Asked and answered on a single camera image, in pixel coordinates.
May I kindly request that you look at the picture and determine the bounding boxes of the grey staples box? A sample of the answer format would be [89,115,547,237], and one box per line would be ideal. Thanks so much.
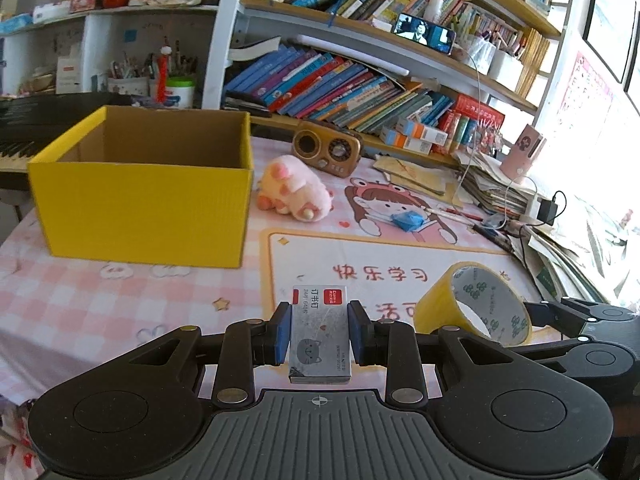
[288,285,352,385]

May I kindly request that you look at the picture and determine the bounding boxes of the yellow tape roll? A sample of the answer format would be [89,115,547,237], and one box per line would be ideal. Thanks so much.
[413,261,533,347]

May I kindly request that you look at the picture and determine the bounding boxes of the pink plush pig toy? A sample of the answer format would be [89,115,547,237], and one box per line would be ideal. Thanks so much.
[257,155,333,223]

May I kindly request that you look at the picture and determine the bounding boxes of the stack of papers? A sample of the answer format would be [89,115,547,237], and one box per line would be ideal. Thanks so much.
[454,150,639,313]

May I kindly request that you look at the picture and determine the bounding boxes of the pink printed desk mat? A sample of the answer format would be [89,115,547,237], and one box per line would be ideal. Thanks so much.
[1,159,542,403]

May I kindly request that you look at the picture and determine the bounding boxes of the blue crumpled wrapper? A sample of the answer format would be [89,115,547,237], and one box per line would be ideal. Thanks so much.
[390,210,428,233]

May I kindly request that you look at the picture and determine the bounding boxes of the black pen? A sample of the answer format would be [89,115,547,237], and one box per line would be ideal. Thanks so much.
[473,224,514,254]

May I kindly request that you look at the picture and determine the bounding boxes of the black power adapter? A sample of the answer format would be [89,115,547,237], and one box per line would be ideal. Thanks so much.
[537,200,558,226]

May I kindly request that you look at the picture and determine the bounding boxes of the brown envelopes pile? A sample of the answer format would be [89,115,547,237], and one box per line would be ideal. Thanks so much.
[373,156,463,207]

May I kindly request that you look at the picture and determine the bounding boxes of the yellow cardboard box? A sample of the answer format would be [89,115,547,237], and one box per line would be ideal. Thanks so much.
[27,106,254,269]

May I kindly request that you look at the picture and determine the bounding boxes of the brown retro radio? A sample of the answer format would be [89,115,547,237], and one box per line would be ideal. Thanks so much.
[292,122,362,178]

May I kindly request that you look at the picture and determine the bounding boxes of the pink cylindrical desk gadget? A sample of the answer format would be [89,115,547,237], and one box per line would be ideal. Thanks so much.
[500,125,547,183]

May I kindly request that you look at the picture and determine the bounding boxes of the orange white medicine box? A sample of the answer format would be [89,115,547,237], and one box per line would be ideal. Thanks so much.
[396,118,448,146]

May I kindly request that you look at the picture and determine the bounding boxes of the red dictionary book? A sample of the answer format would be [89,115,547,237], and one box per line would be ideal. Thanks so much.
[452,93,504,130]

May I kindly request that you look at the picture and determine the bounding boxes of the white green-lid jar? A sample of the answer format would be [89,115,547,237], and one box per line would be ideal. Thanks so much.
[164,76,195,110]

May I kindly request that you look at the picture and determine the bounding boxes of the row of leaning books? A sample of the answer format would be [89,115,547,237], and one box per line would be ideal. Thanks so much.
[222,44,454,134]

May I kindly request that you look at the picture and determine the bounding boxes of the red white bottle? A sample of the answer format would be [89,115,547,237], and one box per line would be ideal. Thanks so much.
[156,46,172,105]

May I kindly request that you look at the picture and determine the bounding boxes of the white pen holder box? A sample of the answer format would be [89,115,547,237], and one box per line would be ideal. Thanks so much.
[487,50,523,91]

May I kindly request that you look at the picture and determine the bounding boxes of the black Yamaha keyboard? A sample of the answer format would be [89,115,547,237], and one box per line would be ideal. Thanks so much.
[0,92,134,191]

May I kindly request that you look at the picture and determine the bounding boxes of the white storage cubby shelf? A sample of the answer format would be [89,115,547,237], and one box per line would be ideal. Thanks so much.
[1,6,227,110]

